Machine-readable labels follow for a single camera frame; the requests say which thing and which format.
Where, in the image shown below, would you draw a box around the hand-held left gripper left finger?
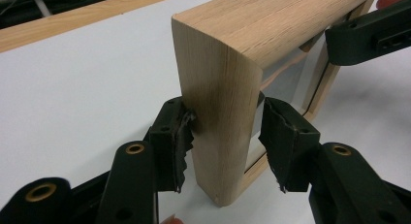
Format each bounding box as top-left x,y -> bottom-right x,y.
149,96 -> 197,193

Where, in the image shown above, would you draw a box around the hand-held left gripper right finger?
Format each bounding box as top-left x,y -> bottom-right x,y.
258,97 -> 321,193

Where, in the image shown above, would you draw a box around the square wooden clock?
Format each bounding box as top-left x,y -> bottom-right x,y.
171,0 -> 379,208

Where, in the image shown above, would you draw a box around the white table sheet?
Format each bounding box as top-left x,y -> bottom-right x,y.
0,0 -> 411,224

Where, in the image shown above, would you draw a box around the white metal table frame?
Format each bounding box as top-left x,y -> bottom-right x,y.
28,0 -> 53,18

